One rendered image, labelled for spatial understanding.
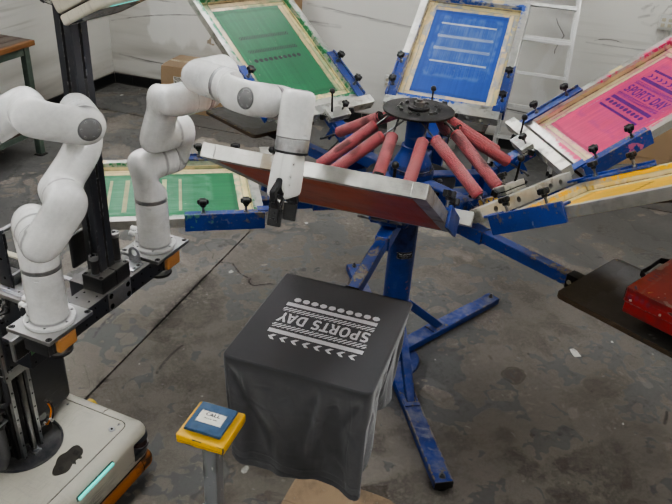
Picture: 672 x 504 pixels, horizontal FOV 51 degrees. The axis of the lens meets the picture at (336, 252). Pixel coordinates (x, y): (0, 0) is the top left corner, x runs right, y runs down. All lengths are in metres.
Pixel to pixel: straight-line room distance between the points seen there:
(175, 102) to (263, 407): 0.90
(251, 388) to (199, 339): 1.62
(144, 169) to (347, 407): 0.87
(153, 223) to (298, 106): 0.77
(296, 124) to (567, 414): 2.36
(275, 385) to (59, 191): 0.81
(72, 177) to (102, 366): 1.97
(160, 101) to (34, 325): 0.64
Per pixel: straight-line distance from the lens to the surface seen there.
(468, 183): 2.76
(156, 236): 2.15
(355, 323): 2.18
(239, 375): 2.07
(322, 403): 2.01
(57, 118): 1.60
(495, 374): 3.63
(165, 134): 1.97
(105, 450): 2.77
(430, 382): 3.50
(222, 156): 1.79
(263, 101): 1.54
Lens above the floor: 2.22
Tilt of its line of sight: 30 degrees down
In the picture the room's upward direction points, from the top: 4 degrees clockwise
